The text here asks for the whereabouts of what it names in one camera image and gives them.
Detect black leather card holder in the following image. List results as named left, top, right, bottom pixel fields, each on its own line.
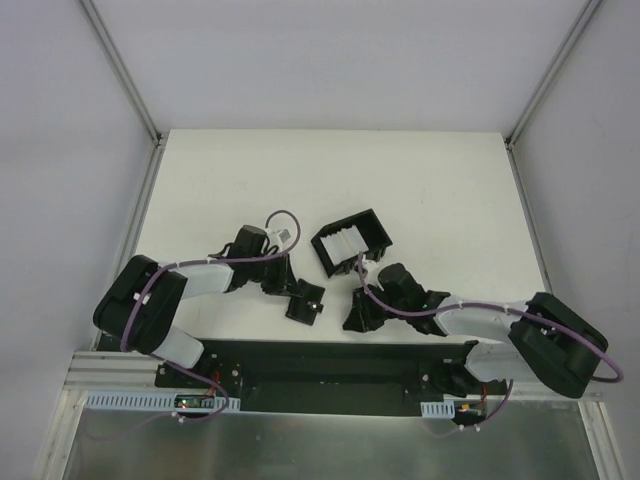
left=285, top=279, right=326, bottom=326

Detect black plastic card tray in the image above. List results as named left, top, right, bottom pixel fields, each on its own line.
left=311, top=209, right=393, bottom=278

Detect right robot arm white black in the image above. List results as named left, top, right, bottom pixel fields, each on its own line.
left=343, top=258, right=612, bottom=399

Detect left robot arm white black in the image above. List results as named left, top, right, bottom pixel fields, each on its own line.
left=93, top=225, right=303, bottom=389

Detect white cards in tray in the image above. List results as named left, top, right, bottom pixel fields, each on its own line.
left=320, top=226, right=369, bottom=266

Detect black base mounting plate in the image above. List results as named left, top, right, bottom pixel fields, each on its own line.
left=154, top=340, right=507, bottom=417

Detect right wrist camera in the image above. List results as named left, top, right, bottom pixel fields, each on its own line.
left=361, top=258, right=378, bottom=273

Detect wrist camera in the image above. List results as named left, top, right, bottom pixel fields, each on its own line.
left=361, top=258, right=378, bottom=273
left=267, top=229, right=292, bottom=249

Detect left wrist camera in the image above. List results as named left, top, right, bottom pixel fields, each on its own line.
left=267, top=229, right=292, bottom=249

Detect right white cable duct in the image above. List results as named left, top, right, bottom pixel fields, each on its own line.
left=420, top=399, right=456, bottom=420

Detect white cable duct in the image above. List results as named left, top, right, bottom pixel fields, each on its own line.
left=85, top=392, right=241, bottom=414
left=420, top=399, right=456, bottom=420

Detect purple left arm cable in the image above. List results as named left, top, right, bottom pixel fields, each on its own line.
left=119, top=208, right=301, bottom=356

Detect aluminium front frame rail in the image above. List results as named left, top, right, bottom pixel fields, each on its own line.
left=62, top=351, right=604, bottom=402

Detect left white cable duct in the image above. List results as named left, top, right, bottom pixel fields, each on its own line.
left=85, top=392, right=241, bottom=414

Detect left aluminium frame post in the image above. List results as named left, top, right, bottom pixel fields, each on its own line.
left=77, top=0, right=163, bottom=145

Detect aluminium frame post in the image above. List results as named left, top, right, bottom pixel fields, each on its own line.
left=77, top=0, right=163, bottom=145
left=504, top=0, right=606, bottom=150

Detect right aluminium frame post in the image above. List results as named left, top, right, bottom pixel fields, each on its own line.
left=504, top=0, right=606, bottom=150

